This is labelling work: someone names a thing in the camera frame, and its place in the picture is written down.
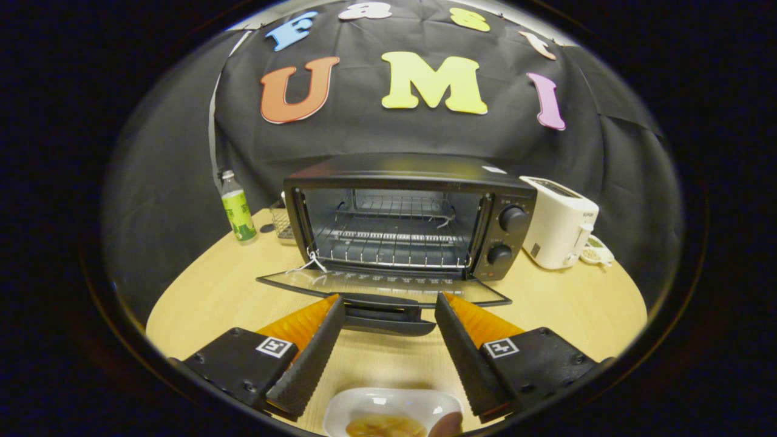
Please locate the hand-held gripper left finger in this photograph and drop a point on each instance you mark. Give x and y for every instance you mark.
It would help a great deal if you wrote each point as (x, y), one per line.
(312, 358)

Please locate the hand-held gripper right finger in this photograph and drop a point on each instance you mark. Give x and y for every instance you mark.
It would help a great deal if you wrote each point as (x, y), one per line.
(467, 358)

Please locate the golden bread roll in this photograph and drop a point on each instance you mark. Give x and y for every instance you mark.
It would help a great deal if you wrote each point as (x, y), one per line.
(382, 428)

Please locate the black toaster oven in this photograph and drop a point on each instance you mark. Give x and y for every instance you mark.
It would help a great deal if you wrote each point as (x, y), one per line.
(413, 171)

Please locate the white pop-up toaster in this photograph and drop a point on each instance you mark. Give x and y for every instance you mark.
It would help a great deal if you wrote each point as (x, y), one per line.
(555, 224)

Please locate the white square plate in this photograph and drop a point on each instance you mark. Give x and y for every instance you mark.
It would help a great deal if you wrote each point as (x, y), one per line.
(376, 400)

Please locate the green label plastic bottle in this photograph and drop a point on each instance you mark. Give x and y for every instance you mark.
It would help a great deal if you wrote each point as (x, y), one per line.
(238, 212)

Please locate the small white divided dish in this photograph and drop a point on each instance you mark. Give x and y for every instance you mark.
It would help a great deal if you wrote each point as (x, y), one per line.
(598, 252)

